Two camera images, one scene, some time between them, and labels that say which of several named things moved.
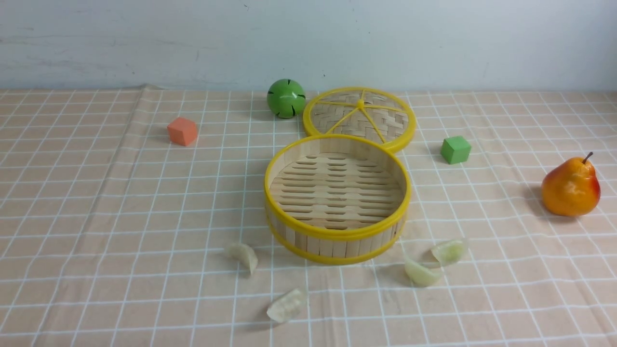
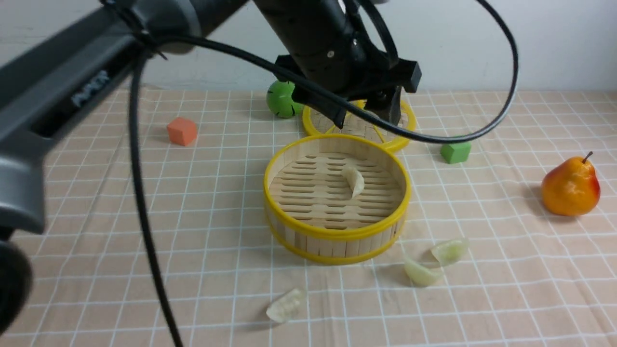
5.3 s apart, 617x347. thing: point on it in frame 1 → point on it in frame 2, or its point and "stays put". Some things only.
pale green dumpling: [449, 252] stays put
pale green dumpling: [420, 276] stays put
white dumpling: [245, 253] → [353, 177]
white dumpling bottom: [287, 307] stays put
